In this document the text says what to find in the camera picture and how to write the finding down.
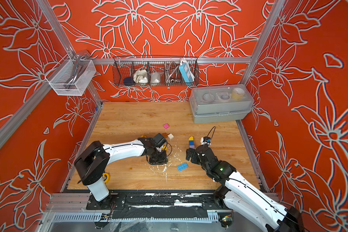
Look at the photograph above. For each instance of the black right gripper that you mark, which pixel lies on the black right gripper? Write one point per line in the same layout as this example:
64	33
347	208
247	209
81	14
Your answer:
194	159

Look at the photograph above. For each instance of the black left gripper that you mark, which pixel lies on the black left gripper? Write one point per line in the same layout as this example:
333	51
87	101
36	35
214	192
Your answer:
163	161

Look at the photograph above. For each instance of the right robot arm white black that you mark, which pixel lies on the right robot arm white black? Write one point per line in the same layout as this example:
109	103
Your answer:
237	194

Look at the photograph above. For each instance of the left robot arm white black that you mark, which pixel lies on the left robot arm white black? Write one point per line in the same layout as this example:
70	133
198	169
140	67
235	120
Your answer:
91	164

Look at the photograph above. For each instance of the white lego brick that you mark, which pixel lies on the white lego brick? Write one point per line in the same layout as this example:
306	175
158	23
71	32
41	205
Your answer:
170	136

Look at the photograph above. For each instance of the light blue lego plate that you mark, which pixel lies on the light blue lego plate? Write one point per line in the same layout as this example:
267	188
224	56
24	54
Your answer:
182	166

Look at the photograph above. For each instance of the grey plastic storage box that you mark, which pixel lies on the grey plastic storage box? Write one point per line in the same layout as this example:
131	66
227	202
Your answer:
220	103

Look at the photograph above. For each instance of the tape roll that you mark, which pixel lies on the tape roll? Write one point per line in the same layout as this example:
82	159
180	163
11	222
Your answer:
106	177

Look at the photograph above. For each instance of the white crumpled bag in basket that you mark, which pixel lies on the white crumpled bag in basket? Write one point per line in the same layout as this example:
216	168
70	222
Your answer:
140	77

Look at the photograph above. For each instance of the light blue box in basket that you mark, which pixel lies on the light blue box in basket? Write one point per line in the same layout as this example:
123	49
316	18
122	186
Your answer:
186	72

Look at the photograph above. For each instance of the metal tongs in bin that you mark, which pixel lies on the metal tongs in bin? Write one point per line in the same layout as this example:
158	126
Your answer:
81	61

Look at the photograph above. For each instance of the black wire wall basket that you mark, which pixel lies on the black wire wall basket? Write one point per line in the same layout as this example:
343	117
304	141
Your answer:
160	73

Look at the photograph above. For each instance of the aluminium rear rail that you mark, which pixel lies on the aluminium rear rail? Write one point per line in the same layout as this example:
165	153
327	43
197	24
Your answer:
202	60

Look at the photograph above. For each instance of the clear plastic wall bin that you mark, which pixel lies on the clear plastic wall bin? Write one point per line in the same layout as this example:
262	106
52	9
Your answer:
57	80

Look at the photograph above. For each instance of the aluminium frame rail left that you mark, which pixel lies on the aluminium frame rail left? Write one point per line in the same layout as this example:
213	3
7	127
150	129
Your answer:
22	113

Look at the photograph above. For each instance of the aluminium frame post right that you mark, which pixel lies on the aluminium frame post right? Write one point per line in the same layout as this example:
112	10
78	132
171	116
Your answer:
270	21

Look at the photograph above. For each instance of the aluminium frame post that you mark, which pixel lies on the aluminium frame post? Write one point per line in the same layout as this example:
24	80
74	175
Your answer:
270	21
64	41

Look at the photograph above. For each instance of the aluminium frame post left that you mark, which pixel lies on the aluminium frame post left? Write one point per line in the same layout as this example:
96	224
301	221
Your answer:
64	41

